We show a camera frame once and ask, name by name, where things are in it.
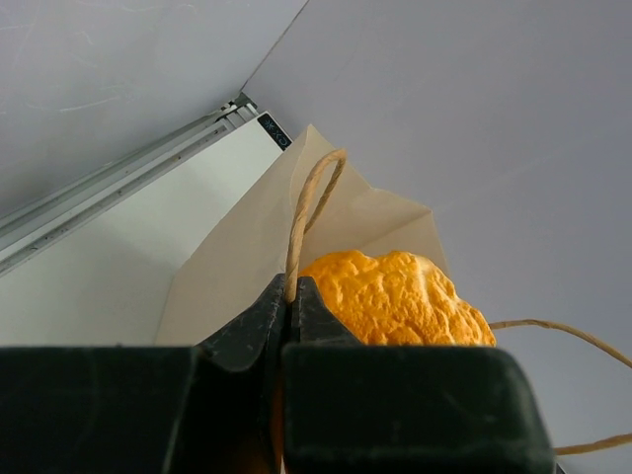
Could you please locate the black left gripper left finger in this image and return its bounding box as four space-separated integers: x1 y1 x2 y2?
197 274 286 371

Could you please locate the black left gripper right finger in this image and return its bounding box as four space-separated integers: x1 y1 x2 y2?
289 276 362 346

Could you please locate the ring shaped bread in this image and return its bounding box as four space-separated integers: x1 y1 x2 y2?
297 250 497 347

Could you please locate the beige paper bag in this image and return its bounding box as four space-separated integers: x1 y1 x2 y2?
152 123 632 458

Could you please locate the blue label left corner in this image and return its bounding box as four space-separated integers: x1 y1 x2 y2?
257 113 292 151

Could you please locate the aluminium frame rail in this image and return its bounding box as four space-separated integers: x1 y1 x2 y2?
1 94 259 275

